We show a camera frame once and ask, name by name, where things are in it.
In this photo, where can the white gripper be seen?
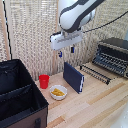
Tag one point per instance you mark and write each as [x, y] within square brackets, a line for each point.
[66, 40]

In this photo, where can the dark blue book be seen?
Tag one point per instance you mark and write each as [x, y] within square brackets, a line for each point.
[73, 77]

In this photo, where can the white bowl with yellow food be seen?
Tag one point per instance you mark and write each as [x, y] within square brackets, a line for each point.
[58, 92]

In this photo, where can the grey ribbed oven tray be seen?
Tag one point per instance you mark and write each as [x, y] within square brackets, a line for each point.
[110, 62]

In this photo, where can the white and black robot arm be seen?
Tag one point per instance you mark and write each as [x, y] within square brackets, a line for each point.
[71, 15]

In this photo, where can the silver black toaster oven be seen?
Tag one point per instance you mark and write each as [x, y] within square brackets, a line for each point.
[115, 46]

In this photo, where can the red plastic cup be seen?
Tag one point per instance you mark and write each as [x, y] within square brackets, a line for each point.
[44, 81]

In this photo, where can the woven beige divider screen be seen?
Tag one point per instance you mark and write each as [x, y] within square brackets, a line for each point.
[33, 33]

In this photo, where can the thin black pole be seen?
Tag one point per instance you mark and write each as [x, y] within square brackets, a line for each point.
[6, 30]

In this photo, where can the black fabric storage box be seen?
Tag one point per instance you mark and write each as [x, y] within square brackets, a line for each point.
[18, 96]

